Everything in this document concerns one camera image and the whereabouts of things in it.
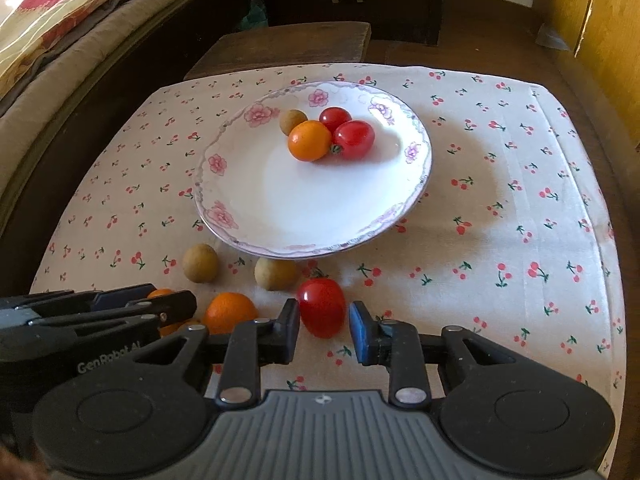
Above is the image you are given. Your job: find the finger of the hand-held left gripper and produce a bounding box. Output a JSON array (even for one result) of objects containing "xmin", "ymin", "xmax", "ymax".
[
  {"xmin": 0, "ymin": 284, "xmax": 151, "ymax": 312},
  {"xmin": 27, "ymin": 289, "xmax": 199, "ymax": 342}
]

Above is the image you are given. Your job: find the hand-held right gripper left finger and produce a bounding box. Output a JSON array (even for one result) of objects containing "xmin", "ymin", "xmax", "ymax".
[{"xmin": 135, "ymin": 298, "xmax": 302, "ymax": 405}]

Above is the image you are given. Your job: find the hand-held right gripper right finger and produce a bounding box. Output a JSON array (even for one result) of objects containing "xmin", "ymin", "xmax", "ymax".
[{"xmin": 348, "ymin": 300, "xmax": 518, "ymax": 407}]

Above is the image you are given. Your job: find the small orange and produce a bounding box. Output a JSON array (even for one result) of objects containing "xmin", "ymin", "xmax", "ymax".
[
  {"xmin": 204, "ymin": 292, "xmax": 260, "ymax": 335},
  {"xmin": 288, "ymin": 120, "xmax": 333, "ymax": 163},
  {"xmin": 147, "ymin": 288, "xmax": 201, "ymax": 337}
]

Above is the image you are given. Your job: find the red cherry tomato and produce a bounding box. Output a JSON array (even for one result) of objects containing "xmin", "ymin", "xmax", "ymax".
[
  {"xmin": 319, "ymin": 106, "xmax": 353, "ymax": 133},
  {"xmin": 332, "ymin": 120, "xmax": 376, "ymax": 160},
  {"xmin": 297, "ymin": 278, "xmax": 347, "ymax": 339}
]

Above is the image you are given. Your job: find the tan longan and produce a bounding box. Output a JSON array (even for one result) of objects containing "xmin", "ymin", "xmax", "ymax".
[
  {"xmin": 182, "ymin": 243, "xmax": 219, "ymax": 282},
  {"xmin": 254, "ymin": 256, "xmax": 302, "ymax": 292},
  {"xmin": 279, "ymin": 109, "xmax": 308, "ymax": 137}
]

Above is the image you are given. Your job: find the white floral plate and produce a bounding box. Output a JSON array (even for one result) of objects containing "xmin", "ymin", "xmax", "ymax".
[{"xmin": 194, "ymin": 80, "xmax": 433, "ymax": 260}]

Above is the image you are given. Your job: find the bed with colourful blanket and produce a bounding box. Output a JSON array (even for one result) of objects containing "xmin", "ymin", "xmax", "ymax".
[{"xmin": 0, "ymin": 0, "xmax": 271, "ymax": 281}]

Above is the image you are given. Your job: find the cherry print tablecloth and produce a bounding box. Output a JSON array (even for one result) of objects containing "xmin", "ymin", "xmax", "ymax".
[{"xmin": 30, "ymin": 62, "xmax": 628, "ymax": 476}]

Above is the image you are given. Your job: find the bed with floral blanket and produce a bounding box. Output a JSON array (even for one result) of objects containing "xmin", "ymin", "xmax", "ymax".
[{"xmin": 0, "ymin": 0, "xmax": 251, "ymax": 126}]

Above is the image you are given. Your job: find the brown wooden stool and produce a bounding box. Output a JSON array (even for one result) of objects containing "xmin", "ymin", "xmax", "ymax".
[{"xmin": 184, "ymin": 21, "xmax": 373, "ymax": 81}]

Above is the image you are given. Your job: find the floral blanket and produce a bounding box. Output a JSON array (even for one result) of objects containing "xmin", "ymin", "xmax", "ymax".
[{"xmin": 0, "ymin": 0, "xmax": 186, "ymax": 91}]

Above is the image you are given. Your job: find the green cloth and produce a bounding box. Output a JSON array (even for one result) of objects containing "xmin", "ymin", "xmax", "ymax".
[{"xmin": 237, "ymin": 0, "xmax": 268, "ymax": 31}]

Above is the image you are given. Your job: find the dark wooden nightstand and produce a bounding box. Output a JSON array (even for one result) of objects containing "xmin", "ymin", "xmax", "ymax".
[{"xmin": 250, "ymin": 0, "xmax": 445, "ymax": 47}]

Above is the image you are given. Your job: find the white plastic scrap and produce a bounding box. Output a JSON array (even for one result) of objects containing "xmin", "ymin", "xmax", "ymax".
[{"xmin": 537, "ymin": 22, "xmax": 571, "ymax": 51}]

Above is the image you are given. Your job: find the yellow wooden wardrobe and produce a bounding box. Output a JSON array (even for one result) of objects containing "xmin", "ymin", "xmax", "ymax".
[{"xmin": 530, "ymin": 0, "xmax": 640, "ymax": 171}]

